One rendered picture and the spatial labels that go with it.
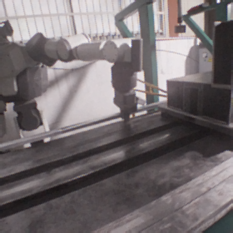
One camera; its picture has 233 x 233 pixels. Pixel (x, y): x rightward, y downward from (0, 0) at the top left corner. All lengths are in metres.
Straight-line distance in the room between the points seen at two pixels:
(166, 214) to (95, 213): 0.11
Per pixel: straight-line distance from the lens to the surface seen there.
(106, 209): 0.30
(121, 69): 0.52
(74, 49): 0.69
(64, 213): 0.31
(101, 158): 0.41
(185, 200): 0.29
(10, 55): 0.97
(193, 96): 0.54
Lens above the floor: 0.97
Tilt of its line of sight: 19 degrees down
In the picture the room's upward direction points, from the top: 8 degrees counter-clockwise
